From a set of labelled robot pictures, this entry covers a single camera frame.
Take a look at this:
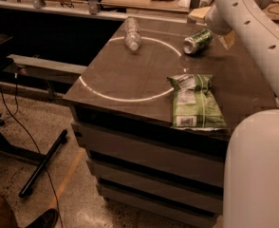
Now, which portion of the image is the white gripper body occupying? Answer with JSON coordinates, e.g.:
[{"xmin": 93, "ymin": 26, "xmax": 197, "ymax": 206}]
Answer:
[{"xmin": 205, "ymin": 6, "xmax": 232, "ymax": 35}]

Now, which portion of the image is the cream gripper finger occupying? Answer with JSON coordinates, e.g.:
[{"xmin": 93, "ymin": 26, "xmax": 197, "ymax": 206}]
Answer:
[
  {"xmin": 188, "ymin": 7, "xmax": 211, "ymax": 24},
  {"xmin": 218, "ymin": 30, "xmax": 235, "ymax": 50}
]

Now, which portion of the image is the green soda can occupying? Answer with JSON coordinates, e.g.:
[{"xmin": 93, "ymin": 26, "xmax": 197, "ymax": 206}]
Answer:
[{"xmin": 183, "ymin": 29, "xmax": 213, "ymax": 54}]

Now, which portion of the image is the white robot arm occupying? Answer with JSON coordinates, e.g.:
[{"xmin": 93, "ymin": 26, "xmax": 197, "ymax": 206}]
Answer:
[{"xmin": 206, "ymin": 0, "xmax": 279, "ymax": 228}]

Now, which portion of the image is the clear plastic water bottle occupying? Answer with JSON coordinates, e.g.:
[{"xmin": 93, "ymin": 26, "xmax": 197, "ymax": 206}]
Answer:
[{"xmin": 123, "ymin": 17, "xmax": 141, "ymax": 51}]

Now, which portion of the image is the green chip bag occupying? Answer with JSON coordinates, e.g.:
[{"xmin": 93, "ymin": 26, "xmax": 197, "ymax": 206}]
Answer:
[{"xmin": 168, "ymin": 74, "xmax": 227, "ymax": 131}]

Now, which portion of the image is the grey drawer cabinet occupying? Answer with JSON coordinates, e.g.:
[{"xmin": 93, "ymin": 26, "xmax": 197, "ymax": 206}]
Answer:
[{"xmin": 65, "ymin": 19, "xmax": 276, "ymax": 228}]

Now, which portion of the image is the black chair base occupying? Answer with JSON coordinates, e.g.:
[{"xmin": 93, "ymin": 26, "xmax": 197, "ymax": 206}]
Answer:
[{"xmin": 0, "ymin": 114, "xmax": 67, "ymax": 198}]

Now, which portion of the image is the black shoe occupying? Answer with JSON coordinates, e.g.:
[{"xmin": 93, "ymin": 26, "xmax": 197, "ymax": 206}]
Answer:
[{"xmin": 26, "ymin": 208, "xmax": 59, "ymax": 228}]

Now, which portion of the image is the black floor cable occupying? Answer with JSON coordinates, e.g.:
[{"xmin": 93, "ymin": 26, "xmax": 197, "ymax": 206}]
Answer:
[{"xmin": 0, "ymin": 67, "xmax": 64, "ymax": 228}]

